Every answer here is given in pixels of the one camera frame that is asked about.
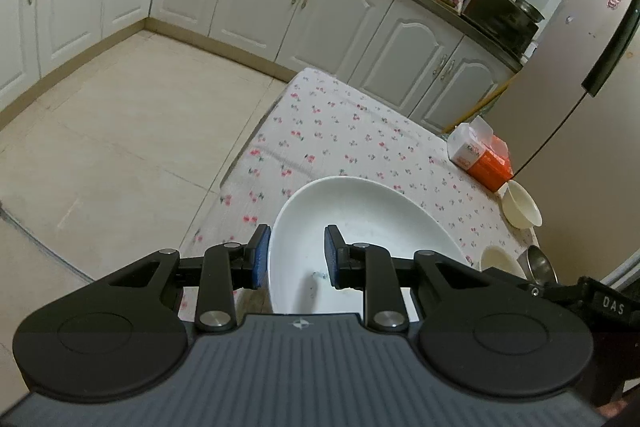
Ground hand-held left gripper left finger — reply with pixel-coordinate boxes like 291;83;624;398
97;223;272;334

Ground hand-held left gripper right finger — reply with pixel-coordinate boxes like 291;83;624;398
324;224;493;334

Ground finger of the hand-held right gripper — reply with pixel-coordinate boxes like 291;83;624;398
482;267;584;309

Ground stainless steel bowl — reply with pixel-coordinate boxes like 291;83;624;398
517;245;559;289

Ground white plate with dark specks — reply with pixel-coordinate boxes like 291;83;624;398
267;176;474;316

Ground cream plastic bowl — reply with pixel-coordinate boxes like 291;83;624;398
501;180;544;231
479;245;527;281

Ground cherry print tablecloth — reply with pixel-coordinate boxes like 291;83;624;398
177;67;542;324

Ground orange tissue packet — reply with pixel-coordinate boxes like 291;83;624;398
446;115;515;194

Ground beige refrigerator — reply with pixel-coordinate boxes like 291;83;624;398
492;0;640;289

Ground white kitchen cabinets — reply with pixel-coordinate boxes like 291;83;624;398
0;0;517;138

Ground dark toaster oven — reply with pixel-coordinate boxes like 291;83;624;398
459;0;541;56

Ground metal pot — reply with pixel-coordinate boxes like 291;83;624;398
514;0;546;24

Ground yellow broom handle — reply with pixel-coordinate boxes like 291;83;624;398
442;79;516;136

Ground black refrigerator handle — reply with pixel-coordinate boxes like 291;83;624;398
582;7;640;98

